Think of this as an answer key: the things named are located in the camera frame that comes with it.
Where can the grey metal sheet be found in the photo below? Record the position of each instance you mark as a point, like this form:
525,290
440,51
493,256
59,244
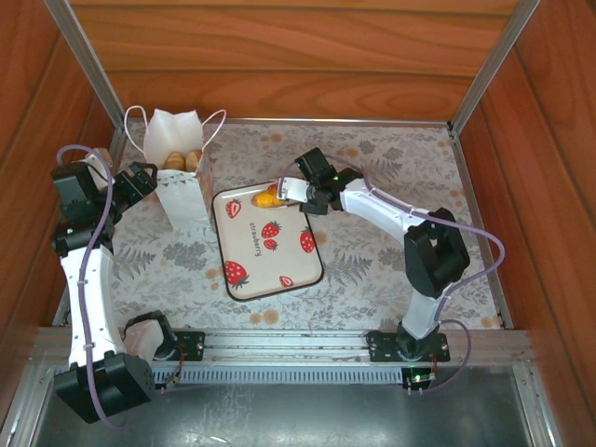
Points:
298,414

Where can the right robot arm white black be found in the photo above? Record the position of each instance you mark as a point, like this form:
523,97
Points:
372,209

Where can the white paper bag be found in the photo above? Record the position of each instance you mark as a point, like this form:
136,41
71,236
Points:
181,200

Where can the aluminium table edge rail long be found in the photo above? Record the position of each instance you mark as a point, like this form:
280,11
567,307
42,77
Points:
349,122

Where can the aluminium frame post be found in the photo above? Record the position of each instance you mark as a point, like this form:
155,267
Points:
498,56
77,42

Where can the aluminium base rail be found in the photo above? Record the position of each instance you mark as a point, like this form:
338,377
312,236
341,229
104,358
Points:
288,347

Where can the circuit board with green light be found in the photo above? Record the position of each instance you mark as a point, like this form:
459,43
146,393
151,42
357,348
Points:
419,378

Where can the strawberry print tray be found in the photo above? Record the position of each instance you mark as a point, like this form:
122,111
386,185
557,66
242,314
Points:
270,265

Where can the floral tablecloth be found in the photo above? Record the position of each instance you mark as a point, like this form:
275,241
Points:
372,288

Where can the fake croissant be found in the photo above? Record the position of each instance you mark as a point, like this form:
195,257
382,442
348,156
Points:
193,160

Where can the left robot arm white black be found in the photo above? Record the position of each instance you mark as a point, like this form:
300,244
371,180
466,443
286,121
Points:
88,298

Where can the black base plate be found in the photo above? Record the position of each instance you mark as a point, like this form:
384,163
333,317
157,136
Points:
191,342
382,344

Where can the yellow orange fake bread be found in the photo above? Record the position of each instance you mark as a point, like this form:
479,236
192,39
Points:
265,199

